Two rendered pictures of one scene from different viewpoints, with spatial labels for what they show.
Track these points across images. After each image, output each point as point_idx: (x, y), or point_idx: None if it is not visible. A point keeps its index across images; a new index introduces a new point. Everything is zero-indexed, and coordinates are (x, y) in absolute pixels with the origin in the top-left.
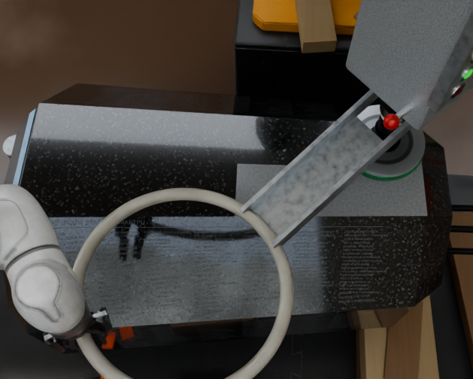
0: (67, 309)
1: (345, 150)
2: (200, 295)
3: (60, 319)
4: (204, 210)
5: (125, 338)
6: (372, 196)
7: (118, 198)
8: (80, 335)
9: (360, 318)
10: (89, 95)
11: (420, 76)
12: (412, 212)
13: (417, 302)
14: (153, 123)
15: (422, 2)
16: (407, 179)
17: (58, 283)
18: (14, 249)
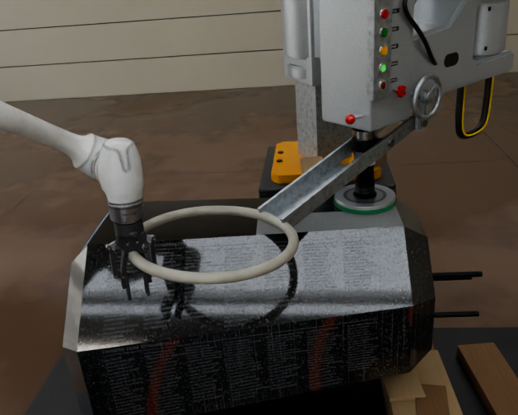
0: (133, 164)
1: (332, 177)
2: (229, 305)
3: (128, 170)
4: (233, 234)
5: (161, 380)
6: (360, 221)
7: (168, 233)
8: (135, 231)
9: (372, 338)
10: None
11: (360, 84)
12: (391, 225)
13: (415, 303)
14: (198, 204)
15: (347, 33)
16: (385, 212)
17: (131, 142)
18: None
